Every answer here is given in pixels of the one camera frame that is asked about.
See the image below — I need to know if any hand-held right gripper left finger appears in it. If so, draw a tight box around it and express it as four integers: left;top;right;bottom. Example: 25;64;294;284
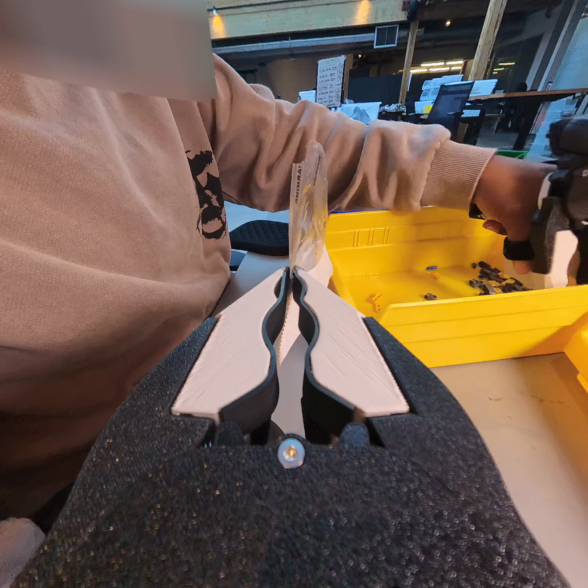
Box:
171;266;292;435

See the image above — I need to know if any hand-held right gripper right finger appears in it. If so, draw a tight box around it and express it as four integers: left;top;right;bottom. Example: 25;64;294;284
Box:
292;267;410;440

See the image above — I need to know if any clear plastic bag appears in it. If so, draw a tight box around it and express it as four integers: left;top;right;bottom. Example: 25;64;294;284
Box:
274;140;334;366

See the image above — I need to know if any person's left forearm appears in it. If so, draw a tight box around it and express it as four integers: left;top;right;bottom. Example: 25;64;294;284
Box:
276;99;499;214

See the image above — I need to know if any grey desk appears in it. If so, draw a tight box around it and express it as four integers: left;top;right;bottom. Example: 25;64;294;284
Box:
213;202;588;588

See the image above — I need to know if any person's left hand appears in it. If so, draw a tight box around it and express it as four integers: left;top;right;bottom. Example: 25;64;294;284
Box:
471;155;554;275

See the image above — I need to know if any wooden table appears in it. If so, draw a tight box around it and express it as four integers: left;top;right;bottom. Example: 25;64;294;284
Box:
469;89;588;152

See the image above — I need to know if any pile of small mixed pieces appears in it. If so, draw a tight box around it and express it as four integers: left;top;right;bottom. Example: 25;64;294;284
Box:
424;261;533;301

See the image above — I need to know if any black chair armrest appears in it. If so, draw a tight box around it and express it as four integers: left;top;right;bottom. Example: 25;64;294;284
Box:
229;220;291;257

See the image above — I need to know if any black office chair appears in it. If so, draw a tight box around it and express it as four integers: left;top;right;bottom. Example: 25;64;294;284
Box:
427;81;475;128

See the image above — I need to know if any whiteboard sign on stand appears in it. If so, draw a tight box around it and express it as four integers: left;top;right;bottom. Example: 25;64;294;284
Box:
316;55;346;108

